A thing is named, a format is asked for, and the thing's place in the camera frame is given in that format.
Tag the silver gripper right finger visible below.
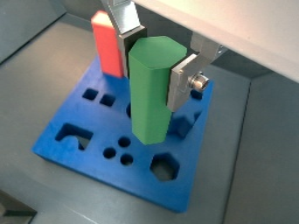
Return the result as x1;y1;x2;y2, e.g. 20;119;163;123
167;32;227;112

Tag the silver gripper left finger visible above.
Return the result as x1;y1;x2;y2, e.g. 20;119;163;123
101;0;147;78

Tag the green hexagon block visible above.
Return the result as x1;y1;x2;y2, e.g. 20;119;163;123
129;36;187;144

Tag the blue shape sorter board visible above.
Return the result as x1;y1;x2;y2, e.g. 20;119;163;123
32;59;213;213

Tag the red square block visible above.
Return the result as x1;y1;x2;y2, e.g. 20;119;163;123
91;10;125;78

